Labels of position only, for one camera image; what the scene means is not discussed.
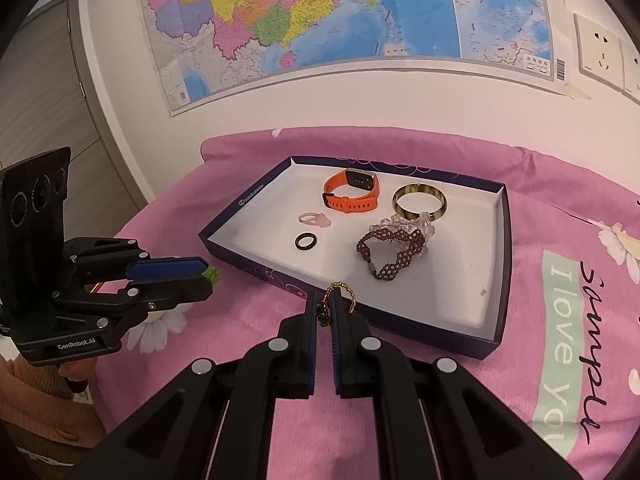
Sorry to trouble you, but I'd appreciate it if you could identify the pink beaded ring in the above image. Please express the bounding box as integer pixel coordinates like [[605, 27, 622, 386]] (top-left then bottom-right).
[[297, 210, 333, 229]]

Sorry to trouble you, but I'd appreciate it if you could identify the white wall socket panel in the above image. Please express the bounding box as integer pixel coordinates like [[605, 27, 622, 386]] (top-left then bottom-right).
[[574, 13, 624, 91]]

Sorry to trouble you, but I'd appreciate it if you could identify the purple beaded bracelet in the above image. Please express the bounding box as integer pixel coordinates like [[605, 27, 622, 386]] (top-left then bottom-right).
[[354, 225, 428, 282]]

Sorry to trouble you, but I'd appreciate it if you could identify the orange smart watch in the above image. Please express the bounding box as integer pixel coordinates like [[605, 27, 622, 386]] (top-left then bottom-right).
[[322, 169, 380, 214]]

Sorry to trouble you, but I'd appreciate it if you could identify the left hand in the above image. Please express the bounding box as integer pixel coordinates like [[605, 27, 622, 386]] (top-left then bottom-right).
[[58, 358, 98, 393]]

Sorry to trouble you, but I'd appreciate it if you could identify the colourful wall map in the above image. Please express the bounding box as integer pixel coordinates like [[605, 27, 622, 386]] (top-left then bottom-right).
[[140, 0, 568, 115]]

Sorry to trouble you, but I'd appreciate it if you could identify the clear crystal bead bracelet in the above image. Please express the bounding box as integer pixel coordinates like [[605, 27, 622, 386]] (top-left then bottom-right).
[[368, 211, 436, 256]]

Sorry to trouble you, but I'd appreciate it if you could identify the grey wardrobe door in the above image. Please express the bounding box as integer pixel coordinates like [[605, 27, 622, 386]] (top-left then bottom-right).
[[1, 0, 148, 238]]

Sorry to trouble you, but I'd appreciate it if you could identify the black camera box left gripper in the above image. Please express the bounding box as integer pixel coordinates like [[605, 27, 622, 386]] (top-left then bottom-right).
[[1, 146, 70, 309]]

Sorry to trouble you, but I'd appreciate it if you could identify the navy shallow cardboard box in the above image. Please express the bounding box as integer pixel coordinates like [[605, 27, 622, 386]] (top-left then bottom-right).
[[200, 156, 512, 359]]

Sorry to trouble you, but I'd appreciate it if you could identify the pink floral bed sheet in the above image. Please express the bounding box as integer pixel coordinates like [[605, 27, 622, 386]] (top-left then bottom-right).
[[92, 127, 639, 479]]

